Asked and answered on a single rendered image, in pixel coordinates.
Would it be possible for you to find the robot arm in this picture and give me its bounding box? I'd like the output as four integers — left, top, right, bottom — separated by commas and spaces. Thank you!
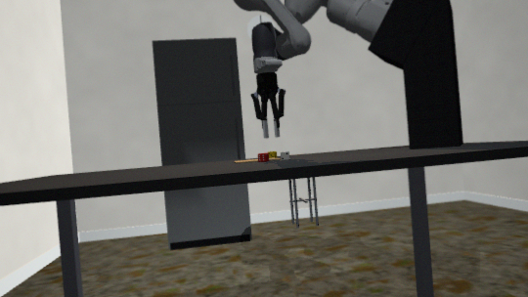
234, 0, 393, 74

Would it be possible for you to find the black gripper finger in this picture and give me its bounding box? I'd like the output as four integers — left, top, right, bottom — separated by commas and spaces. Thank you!
251, 90, 269, 139
267, 88, 286, 137

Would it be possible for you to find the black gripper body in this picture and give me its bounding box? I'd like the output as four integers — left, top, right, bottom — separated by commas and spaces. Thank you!
256, 72, 279, 100

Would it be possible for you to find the red die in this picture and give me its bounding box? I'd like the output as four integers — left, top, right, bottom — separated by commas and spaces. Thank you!
258, 153, 269, 162

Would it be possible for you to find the cream white die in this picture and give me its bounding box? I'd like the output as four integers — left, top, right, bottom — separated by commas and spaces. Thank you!
281, 151, 290, 160

